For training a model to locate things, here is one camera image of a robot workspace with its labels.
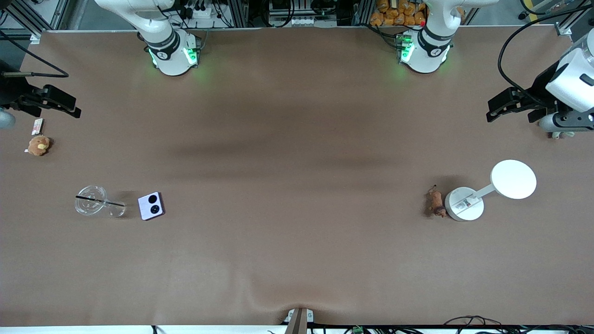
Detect metal table edge bracket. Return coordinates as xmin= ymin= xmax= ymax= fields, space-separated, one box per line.
xmin=283 ymin=308 xmax=314 ymax=334

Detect brown lion statue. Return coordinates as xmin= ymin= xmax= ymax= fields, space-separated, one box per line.
xmin=425 ymin=185 xmax=447 ymax=218

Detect brown plush toy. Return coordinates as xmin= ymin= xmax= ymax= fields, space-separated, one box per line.
xmin=27 ymin=135 xmax=52 ymax=156

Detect white power strip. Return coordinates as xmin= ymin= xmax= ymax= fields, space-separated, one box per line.
xmin=185 ymin=4 xmax=224 ymax=20

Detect clear plastic cup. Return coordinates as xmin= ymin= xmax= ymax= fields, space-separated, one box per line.
xmin=74 ymin=185 xmax=127 ymax=218

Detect black drinking straw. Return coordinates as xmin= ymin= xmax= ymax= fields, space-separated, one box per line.
xmin=75 ymin=195 xmax=126 ymax=207

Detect aluminium frame beam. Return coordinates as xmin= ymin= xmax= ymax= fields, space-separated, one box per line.
xmin=556 ymin=0 xmax=594 ymax=37
xmin=0 ymin=0 xmax=43 ymax=45

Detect orange plush toys pile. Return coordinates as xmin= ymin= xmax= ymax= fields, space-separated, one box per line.
xmin=370 ymin=0 xmax=426 ymax=26

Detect white desk lamp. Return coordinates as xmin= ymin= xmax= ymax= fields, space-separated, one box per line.
xmin=445 ymin=159 xmax=538 ymax=222

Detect black floor cables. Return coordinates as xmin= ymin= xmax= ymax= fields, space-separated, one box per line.
xmin=443 ymin=315 xmax=504 ymax=334

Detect brown table mat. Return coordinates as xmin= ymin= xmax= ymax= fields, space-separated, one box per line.
xmin=0 ymin=26 xmax=594 ymax=328

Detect aluminium frame post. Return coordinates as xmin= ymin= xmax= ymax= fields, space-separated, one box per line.
xmin=353 ymin=0 xmax=372 ymax=26
xmin=227 ymin=0 xmax=249 ymax=27

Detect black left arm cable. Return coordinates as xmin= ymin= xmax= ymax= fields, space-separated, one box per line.
xmin=497 ymin=4 xmax=594 ymax=100

